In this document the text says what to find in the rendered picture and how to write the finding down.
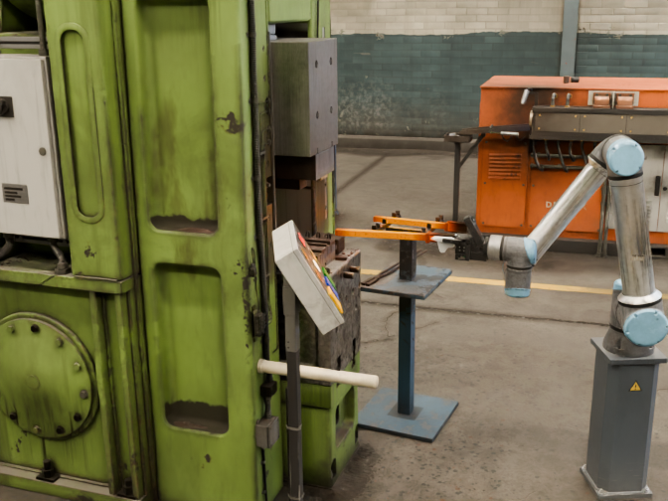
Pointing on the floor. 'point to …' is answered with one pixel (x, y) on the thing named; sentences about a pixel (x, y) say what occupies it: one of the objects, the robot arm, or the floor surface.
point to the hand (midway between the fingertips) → (434, 236)
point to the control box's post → (294, 404)
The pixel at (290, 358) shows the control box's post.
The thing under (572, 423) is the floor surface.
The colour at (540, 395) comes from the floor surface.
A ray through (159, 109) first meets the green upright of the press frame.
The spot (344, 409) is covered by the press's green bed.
